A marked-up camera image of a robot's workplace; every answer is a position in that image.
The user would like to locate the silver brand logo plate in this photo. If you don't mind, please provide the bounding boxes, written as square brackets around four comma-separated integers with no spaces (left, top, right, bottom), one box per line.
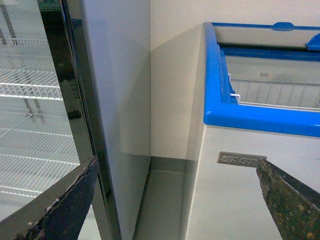
[217,151,267,168]

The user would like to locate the grey upright display fridge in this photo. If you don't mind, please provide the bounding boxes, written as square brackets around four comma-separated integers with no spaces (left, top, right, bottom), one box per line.
[0,0,151,240]

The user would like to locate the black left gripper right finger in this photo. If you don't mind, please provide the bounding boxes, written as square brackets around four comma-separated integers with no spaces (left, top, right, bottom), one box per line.
[256,159,320,240]

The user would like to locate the white wire freezer basket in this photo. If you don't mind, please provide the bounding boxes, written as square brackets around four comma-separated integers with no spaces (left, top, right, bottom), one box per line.
[228,74,320,112]

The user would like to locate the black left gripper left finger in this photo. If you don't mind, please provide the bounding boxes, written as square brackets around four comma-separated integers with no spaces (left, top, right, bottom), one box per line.
[0,156,99,240]

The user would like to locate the white blue chest freezer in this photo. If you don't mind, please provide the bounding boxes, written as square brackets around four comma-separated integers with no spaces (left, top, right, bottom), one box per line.
[183,22,320,240]

